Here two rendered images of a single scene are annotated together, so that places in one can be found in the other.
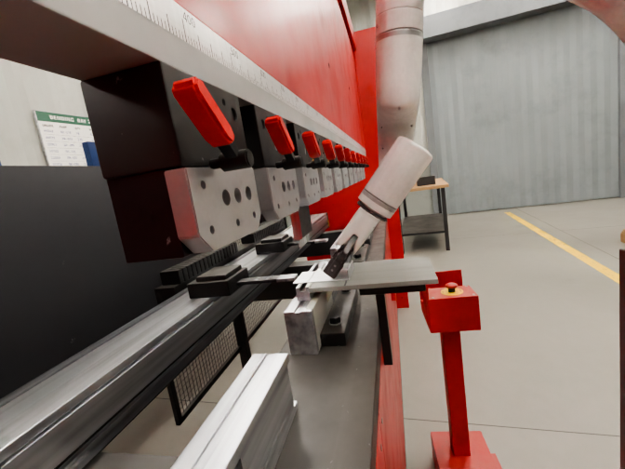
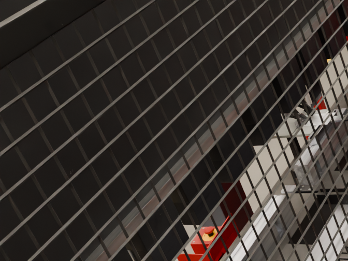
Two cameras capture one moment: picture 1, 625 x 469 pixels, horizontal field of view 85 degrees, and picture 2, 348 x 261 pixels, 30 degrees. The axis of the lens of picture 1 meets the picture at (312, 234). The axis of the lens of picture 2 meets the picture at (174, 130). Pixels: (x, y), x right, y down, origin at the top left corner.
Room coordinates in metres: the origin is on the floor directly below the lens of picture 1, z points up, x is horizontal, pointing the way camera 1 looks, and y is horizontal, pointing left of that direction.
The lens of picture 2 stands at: (2.93, 0.66, 2.05)
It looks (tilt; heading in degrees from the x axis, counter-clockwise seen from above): 21 degrees down; 210
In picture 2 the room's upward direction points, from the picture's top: 25 degrees counter-clockwise
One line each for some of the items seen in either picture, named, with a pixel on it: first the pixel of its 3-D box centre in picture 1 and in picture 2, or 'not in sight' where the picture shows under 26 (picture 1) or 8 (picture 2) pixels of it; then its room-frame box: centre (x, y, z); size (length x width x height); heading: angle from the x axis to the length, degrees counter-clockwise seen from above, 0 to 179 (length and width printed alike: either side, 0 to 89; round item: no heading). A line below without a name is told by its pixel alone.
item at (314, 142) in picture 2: (312, 279); (322, 126); (0.81, 0.02, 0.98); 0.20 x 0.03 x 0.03; 166
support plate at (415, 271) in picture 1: (372, 273); (289, 124); (0.76, -0.12, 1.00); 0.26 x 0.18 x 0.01; 76
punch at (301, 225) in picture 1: (301, 223); (313, 90); (0.79, 0.02, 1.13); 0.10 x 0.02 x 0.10; 166
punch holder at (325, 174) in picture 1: (311, 167); (280, 82); (0.96, -0.02, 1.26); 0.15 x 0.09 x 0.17; 166
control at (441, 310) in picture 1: (446, 295); (211, 249); (1.15, -0.44, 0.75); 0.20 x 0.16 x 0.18; 170
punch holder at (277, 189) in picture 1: (258, 168); (324, 32); (0.57, 0.07, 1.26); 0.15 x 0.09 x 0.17; 166
